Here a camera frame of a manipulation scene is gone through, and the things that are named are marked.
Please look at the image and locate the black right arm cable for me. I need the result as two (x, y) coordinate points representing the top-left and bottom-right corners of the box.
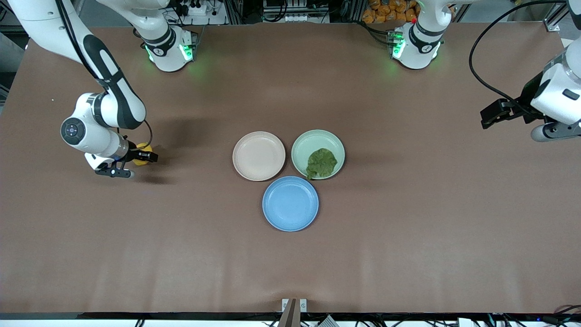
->
(54, 0), (154, 150)

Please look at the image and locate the beige round plate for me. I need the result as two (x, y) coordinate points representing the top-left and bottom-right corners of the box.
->
(232, 131), (286, 182)

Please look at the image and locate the white power strip with plugs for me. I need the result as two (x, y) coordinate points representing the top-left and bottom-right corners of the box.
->
(172, 0), (227, 26)

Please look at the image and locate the brown camera mount post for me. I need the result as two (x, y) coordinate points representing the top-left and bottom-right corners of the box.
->
(278, 297), (308, 327)

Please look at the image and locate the green lettuce leaf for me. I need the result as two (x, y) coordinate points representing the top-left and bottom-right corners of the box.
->
(306, 148), (338, 180)

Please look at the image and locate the blue round plate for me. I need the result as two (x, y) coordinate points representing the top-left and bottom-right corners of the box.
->
(262, 176), (320, 232)

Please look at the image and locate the yellow lemon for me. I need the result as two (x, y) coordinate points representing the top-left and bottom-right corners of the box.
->
(133, 143), (155, 167)

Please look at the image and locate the aluminium frame profile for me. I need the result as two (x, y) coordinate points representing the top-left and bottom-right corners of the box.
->
(542, 0), (573, 32)

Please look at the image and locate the orange fruit pile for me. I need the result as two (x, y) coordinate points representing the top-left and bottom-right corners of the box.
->
(362, 0), (420, 24)

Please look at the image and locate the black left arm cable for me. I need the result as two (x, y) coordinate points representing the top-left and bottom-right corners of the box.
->
(468, 0), (570, 112)

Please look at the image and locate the white socket strip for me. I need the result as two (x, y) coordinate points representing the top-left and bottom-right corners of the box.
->
(284, 12), (319, 23)

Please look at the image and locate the black base cable bundle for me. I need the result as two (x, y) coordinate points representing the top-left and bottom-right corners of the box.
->
(358, 20), (395, 46)

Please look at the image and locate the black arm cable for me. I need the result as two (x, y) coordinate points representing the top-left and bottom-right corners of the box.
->
(468, 0), (570, 112)
(54, 0), (154, 150)

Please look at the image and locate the light green round plate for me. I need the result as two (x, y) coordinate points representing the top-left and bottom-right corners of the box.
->
(291, 129), (346, 180)

